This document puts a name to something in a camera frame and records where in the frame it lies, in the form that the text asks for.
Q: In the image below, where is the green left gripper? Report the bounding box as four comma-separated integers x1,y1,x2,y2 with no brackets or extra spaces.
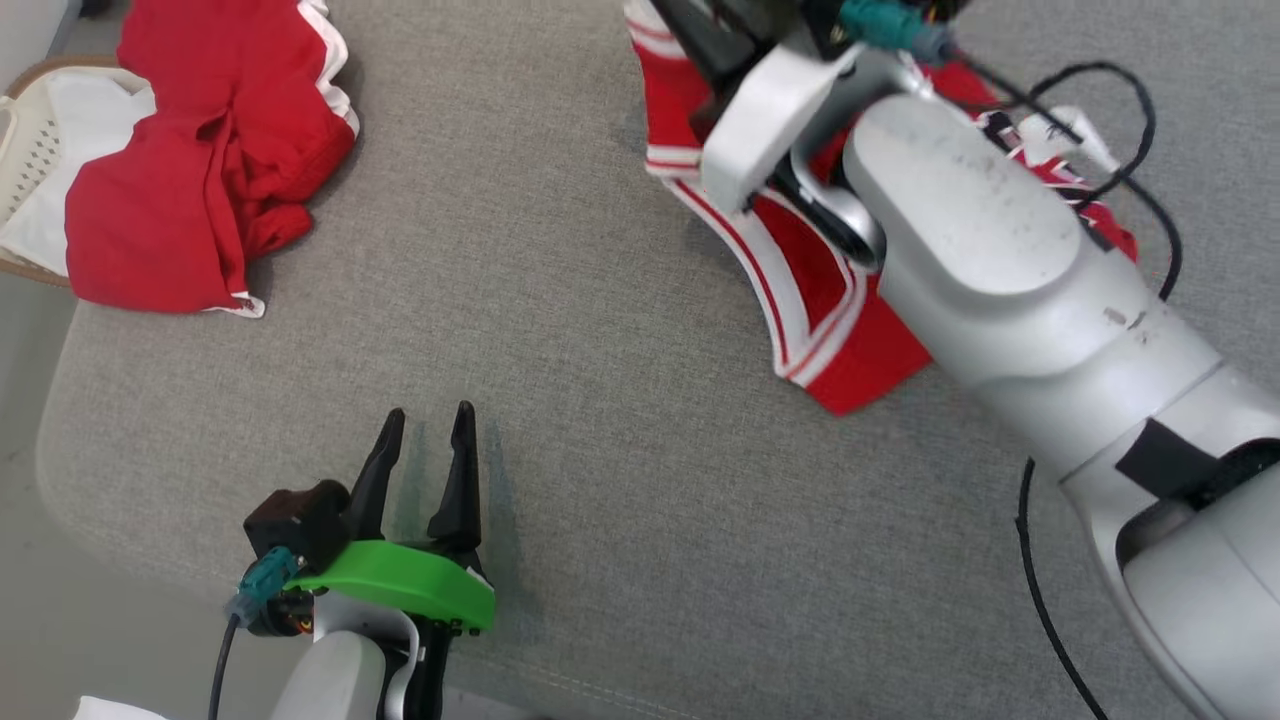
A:
285,401,496,720

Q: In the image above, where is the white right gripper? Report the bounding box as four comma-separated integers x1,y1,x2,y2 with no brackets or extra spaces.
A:
648,0,891,271

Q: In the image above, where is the red garment striped white trim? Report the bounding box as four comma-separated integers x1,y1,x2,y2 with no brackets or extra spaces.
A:
622,0,1141,416

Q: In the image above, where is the red shorts white side stripe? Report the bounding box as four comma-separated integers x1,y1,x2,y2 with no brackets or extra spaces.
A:
65,0,359,319

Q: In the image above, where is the grey fabric sofa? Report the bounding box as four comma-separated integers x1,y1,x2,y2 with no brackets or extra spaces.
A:
35,0,1280,720

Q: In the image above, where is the white plastic laundry basket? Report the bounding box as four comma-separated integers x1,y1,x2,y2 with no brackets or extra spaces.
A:
0,57,151,291

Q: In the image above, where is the teal right camera connector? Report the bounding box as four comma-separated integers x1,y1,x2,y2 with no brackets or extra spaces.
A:
838,0,956,66

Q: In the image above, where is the teal camera connector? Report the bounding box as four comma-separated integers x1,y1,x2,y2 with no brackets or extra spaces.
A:
838,0,956,66
228,548,301,626

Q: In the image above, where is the teal left camera connector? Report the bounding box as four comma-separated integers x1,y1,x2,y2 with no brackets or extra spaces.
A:
228,548,301,626

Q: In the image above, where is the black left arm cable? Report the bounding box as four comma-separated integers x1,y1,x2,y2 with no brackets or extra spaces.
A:
206,615,241,720

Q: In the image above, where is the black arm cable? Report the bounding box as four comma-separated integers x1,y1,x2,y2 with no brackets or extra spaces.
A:
945,45,1186,720
206,615,241,720

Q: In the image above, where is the white cable label tag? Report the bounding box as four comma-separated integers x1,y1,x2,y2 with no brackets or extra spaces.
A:
1020,105,1121,173

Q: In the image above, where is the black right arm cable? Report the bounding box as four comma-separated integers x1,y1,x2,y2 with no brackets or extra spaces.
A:
945,45,1186,720

